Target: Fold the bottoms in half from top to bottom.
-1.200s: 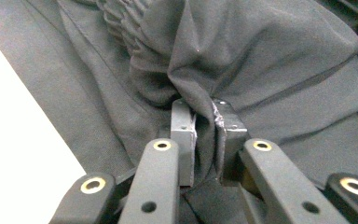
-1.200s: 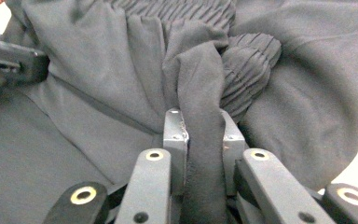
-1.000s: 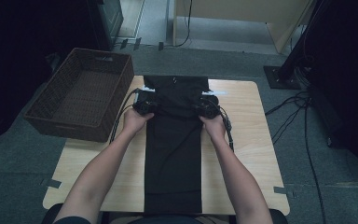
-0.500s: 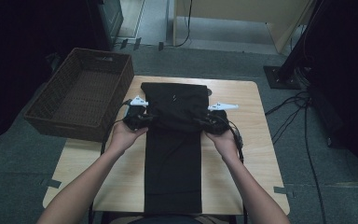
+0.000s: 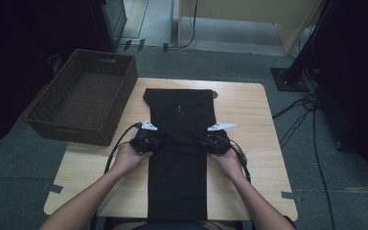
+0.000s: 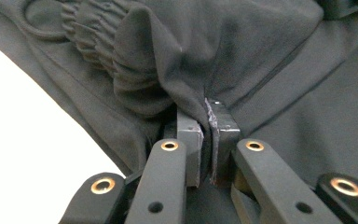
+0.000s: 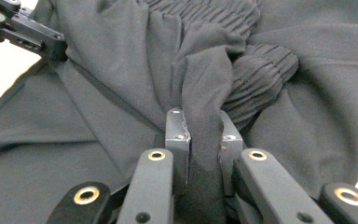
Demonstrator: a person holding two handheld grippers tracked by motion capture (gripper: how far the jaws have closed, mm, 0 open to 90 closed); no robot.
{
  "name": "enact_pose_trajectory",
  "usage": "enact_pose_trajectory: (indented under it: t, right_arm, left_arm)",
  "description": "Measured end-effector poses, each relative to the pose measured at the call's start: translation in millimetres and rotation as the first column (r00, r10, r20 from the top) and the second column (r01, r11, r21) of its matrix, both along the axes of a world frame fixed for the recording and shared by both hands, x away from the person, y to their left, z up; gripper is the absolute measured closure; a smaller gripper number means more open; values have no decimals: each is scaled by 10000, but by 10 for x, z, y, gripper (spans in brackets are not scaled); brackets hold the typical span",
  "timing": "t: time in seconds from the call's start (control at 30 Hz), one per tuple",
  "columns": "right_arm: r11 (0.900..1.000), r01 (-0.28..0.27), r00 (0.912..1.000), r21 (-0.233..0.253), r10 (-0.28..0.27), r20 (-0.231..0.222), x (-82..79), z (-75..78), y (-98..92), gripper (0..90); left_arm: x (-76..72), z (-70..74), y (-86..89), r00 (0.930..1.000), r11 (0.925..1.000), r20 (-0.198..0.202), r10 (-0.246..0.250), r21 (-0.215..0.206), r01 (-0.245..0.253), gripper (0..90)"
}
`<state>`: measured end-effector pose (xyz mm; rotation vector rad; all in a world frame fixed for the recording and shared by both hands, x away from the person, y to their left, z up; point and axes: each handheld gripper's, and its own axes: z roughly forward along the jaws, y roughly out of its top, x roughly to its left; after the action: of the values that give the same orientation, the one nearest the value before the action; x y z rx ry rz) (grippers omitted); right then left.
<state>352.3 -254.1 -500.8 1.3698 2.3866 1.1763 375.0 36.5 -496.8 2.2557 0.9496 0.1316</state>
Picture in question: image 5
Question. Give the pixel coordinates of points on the person's left hand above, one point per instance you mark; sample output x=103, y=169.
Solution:
x=127, y=159

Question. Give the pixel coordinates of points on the person's right hand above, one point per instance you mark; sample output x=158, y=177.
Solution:
x=230, y=163

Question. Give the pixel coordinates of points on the brown woven basket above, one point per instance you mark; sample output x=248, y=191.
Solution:
x=86, y=96

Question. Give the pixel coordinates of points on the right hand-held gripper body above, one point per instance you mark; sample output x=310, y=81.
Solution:
x=215, y=142

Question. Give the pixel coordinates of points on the black round table grommet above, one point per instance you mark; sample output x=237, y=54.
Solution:
x=215, y=94

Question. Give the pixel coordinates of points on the black pants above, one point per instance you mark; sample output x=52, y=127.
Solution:
x=179, y=179

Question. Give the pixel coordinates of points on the black metal stand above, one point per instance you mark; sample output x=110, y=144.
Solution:
x=287, y=80

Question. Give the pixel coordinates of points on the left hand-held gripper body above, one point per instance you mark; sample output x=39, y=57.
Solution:
x=145, y=142

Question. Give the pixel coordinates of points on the dark curtain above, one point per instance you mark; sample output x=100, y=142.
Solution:
x=19, y=48
x=361, y=80

